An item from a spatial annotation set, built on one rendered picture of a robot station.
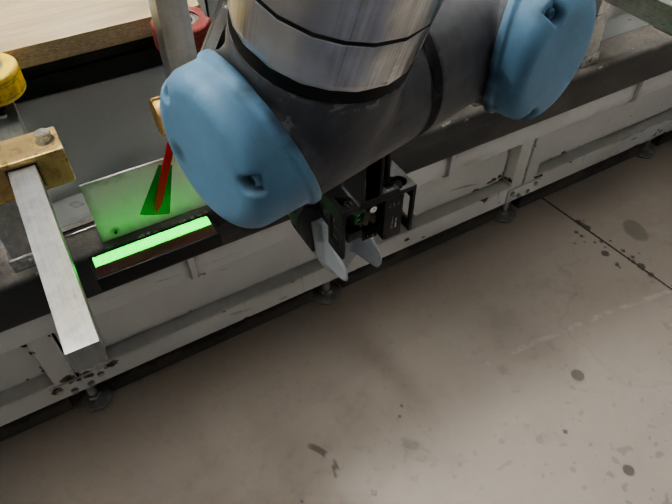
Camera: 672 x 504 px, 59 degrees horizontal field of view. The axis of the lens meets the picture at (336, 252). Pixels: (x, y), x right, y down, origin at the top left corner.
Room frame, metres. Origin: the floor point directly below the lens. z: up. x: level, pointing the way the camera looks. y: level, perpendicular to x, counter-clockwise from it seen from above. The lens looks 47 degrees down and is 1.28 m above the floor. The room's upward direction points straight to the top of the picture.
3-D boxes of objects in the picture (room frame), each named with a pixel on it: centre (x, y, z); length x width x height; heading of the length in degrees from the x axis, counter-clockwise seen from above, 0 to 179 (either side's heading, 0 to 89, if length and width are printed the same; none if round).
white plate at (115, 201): (0.62, 0.20, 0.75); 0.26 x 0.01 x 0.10; 120
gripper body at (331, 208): (0.38, -0.01, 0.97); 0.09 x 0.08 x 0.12; 30
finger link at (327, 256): (0.38, 0.00, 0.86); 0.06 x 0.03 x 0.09; 30
